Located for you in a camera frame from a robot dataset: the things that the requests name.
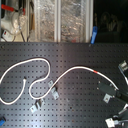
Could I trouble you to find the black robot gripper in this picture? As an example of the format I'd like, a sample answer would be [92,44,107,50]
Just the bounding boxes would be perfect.
[98,82,128,104]

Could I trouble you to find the white cable with red mark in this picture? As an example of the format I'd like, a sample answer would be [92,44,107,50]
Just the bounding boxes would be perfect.
[0,57,120,106]

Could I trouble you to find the grey clip on gripper base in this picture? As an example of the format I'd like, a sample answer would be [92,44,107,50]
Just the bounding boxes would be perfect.
[103,94,111,103]

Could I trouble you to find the clear plastic curtain panels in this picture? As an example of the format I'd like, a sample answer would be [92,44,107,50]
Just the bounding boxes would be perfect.
[34,0,94,43]

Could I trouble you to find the blue object bottom left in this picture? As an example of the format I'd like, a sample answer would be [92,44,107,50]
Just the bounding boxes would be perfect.
[0,116,6,126]

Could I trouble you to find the white device with red parts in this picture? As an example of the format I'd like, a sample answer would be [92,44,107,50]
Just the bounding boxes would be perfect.
[0,0,33,42]

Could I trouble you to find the grey bracket right edge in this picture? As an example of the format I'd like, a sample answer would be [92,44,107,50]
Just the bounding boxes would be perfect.
[118,61,128,73]

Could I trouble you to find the grey bracket bottom right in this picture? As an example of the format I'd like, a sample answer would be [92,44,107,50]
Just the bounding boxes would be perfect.
[105,118,119,128]

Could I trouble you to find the grey cable clip middle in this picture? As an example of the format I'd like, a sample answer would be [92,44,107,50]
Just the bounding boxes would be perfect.
[51,89,59,100]

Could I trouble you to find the grey cable clip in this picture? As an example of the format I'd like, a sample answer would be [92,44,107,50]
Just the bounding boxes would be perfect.
[37,99,45,108]
[48,80,53,87]
[51,89,59,100]

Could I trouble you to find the grey cable clip upper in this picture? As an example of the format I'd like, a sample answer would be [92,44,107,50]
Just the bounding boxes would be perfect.
[48,80,53,87]

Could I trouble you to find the blue clamp handle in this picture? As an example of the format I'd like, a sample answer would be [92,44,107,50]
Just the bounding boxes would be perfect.
[90,26,98,44]

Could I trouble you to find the grey cable clip lower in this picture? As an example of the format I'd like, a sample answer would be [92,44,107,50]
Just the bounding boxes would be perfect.
[37,99,45,108]

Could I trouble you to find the grey cable clip lowest left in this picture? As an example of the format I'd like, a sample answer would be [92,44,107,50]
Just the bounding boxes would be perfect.
[30,105,37,113]

